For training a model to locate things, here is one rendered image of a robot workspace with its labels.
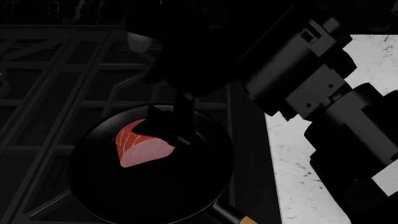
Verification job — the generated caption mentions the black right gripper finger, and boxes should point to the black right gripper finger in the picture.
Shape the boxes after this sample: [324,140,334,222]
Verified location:
[174,91,197,147]
[133,105,178,147]

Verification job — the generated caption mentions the raw salmon fillet piece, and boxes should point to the raw salmon fillet piece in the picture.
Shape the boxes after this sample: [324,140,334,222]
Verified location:
[115,118,177,168]

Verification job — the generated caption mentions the grey bowl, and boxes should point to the grey bowl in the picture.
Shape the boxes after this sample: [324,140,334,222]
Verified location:
[126,31,162,55]

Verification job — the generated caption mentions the black cooktop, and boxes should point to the black cooktop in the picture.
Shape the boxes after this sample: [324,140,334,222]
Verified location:
[0,22,282,224]

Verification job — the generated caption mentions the black stove grate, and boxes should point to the black stove grate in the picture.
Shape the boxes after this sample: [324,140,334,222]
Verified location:
[0,24,234,224]

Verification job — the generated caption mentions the black frying pan wooden handle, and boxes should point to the black frying pan wooden handle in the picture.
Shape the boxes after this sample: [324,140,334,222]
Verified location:
[67,103,259,224]

